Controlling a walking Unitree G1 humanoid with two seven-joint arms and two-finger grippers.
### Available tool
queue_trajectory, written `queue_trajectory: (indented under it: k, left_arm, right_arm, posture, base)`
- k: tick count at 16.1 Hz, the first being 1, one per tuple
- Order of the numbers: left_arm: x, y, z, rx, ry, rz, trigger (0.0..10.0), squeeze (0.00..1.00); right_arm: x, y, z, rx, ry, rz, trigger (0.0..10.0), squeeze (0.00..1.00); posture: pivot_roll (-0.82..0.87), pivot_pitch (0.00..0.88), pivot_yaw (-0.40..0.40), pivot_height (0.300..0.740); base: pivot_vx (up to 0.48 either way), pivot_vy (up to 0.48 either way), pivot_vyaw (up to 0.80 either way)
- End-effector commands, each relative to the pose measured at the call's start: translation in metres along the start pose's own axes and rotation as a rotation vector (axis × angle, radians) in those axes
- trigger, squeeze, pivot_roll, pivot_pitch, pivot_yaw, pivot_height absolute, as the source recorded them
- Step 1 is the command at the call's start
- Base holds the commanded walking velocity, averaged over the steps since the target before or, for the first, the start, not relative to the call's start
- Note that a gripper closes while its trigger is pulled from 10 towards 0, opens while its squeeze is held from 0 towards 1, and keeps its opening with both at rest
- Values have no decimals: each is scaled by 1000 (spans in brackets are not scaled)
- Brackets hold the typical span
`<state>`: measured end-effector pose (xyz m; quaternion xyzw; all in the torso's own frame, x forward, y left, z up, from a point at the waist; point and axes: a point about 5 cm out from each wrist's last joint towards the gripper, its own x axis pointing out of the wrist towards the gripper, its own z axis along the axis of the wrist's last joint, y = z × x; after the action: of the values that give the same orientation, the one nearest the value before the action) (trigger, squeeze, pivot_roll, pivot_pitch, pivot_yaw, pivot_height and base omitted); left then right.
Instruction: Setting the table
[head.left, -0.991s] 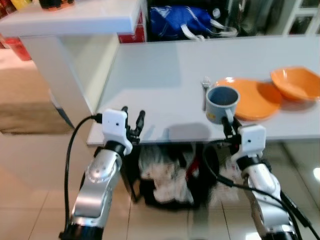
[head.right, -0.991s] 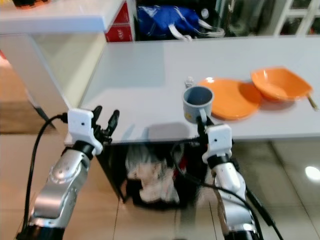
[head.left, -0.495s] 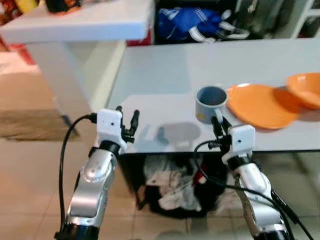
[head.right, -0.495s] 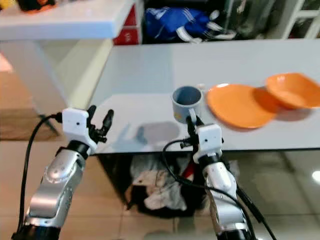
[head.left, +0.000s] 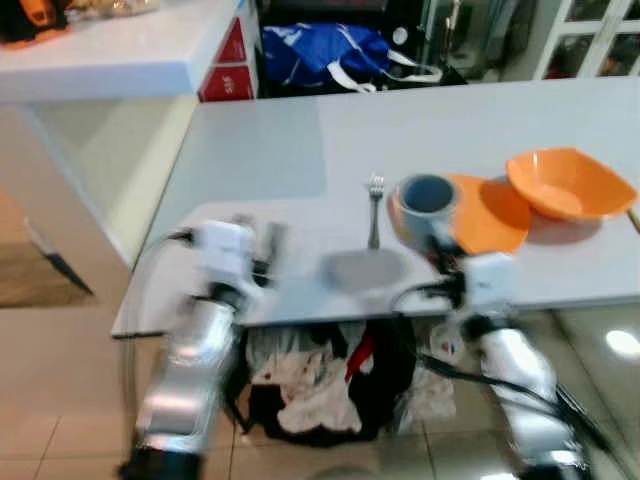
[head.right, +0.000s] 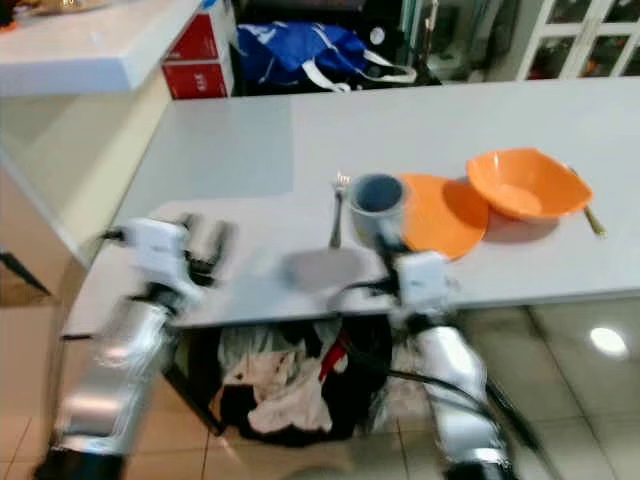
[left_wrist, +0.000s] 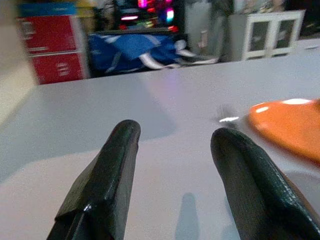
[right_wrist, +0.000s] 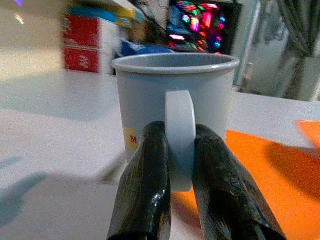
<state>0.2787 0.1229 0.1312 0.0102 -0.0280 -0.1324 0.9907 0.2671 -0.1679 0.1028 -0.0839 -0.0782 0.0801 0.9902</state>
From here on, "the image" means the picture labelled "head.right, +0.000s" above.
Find silver metal fork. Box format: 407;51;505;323
328;172;351;251

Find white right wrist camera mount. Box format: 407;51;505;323
395;250;453;316

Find tan woven basket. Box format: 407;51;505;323
25;0;146;15

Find yellow handled utensil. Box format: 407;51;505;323
565;165;609;239

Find grey ceramic mug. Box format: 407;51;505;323
350;172;411;246

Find white crumpled cloth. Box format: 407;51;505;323
220;345;336;436

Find white glass door cabinet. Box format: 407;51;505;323
520;0;640;81

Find black laundry bag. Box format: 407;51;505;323
180;320;431;446

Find orange and black object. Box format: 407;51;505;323
0;0;23;29

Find orange plastic bowl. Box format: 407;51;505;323
465;148;593;223

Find white raised bar counter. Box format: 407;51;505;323
0;0;206;266

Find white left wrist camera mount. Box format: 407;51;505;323
128;218;193;291

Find orange plastic plate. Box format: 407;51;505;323
395;173;491;263

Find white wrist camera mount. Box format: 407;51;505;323
395;250;453;316
128;218;193;291

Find beige woven place mat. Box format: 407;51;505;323
0;262;53;308

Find red cardboard box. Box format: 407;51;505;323
160;12;231;101

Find blue bag white straps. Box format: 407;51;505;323
235;22;416;96

